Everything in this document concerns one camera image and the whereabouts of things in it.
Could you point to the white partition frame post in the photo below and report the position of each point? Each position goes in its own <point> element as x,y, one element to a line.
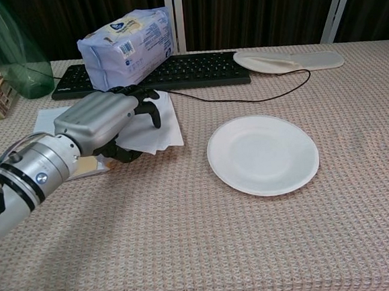
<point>175,19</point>
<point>337,9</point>

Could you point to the black computer keyboard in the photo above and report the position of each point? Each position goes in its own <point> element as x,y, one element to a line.
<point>202,70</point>

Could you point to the white paper plate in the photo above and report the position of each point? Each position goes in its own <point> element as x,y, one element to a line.
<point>262,155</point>

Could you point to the light blue tissue pack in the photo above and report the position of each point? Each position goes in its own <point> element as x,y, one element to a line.
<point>123,56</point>

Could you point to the yellow cover lined notebook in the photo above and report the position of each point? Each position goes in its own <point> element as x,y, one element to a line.
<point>166,131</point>

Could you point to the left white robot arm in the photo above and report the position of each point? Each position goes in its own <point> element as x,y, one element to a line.
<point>31,172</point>

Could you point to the white cloth slipper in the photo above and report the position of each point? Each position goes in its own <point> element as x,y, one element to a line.
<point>309,60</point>

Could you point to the beige waffle tablecloth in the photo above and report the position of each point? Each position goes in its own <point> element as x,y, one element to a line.
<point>189,247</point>

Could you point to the green spray bottle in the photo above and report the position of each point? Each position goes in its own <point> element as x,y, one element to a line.
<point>24,74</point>

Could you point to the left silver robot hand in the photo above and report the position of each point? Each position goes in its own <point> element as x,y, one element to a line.
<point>94,119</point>

